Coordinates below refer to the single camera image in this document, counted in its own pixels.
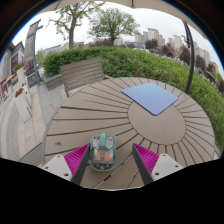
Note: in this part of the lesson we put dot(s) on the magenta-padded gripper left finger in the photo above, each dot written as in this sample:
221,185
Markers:
58,166

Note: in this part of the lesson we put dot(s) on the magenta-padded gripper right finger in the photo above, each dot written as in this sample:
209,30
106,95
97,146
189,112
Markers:
165,166

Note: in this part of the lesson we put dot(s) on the transparent computer mouse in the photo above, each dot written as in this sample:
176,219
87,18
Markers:
102,153

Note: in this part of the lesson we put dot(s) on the blue square mouse pad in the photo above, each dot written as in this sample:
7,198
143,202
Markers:
150,97

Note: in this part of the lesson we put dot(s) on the white planter with flowers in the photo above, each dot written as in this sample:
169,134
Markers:
22,105
20,75

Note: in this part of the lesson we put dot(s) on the brown slatted chair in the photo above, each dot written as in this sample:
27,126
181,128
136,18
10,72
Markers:
81,73

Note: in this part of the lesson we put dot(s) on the black curved umbrella pole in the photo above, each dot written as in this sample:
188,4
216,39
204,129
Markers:
191,56

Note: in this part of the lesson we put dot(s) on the shop building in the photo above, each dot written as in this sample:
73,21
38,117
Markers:
10,63

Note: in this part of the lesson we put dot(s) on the tall banner sign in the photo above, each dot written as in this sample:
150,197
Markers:
30,50

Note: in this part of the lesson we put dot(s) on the distant apartment buildings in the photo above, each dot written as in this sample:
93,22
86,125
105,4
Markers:
156,36

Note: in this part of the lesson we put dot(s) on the thin-crowned tree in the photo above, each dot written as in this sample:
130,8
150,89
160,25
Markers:
71,20

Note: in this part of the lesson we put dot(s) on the round-crowned tree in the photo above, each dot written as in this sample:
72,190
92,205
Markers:
112,23

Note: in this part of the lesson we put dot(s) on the beige umbrella canopy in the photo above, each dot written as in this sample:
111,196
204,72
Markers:
133,3

